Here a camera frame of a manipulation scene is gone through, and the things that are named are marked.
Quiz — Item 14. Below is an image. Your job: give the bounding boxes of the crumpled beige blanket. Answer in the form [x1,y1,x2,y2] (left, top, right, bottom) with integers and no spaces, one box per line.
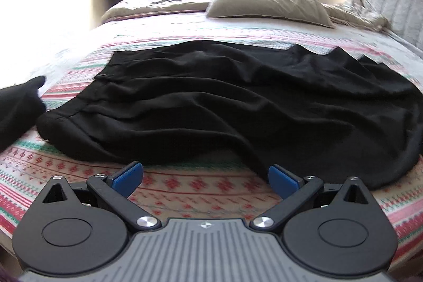
[323,0,389,32]

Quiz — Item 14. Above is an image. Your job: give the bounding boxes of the beige pillow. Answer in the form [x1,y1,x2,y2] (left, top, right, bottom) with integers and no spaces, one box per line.
[206,0,333,28]

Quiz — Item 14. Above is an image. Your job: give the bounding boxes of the black folded garment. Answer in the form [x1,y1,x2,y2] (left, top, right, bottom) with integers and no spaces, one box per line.
[0,76,46,152]

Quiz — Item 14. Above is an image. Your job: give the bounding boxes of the patterned knit bedspread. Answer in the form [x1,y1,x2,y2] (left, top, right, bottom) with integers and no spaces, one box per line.
[1,13,422,251]

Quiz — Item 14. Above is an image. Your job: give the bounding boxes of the black pants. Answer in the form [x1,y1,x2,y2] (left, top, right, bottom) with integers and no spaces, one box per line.
[36,41,422,189]

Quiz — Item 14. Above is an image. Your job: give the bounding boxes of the folded beige duvet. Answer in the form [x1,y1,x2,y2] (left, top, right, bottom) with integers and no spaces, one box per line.
[101,0,210,24]

